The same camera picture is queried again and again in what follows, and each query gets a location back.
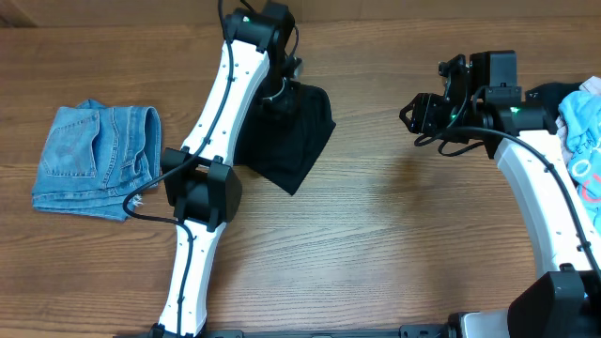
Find black t-shirt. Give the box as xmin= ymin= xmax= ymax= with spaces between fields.
xmin=234 ymin=82 xmax=336 ymax=195

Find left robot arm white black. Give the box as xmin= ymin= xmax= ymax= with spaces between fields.
xmin=150 ymin=2 xmax=300 ymax=337

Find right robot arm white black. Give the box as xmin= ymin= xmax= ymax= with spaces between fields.
xmin=399 ymin=50 xmax=600 ymax=337

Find light blue garment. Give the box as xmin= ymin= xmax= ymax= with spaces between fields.
xmin=559 ymin=91 xmax=600 ymax=232

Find white pink garment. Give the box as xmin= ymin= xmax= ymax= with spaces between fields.
xmin=553 ymin=75 xmax=601 ymax=161

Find folded blue jeans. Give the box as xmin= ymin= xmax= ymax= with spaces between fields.
xmin=32 ymin=100 xmax=162 ymax=222

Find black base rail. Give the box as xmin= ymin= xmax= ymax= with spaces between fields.
xmin=200 ymin=324 xmax=458 ymax=338

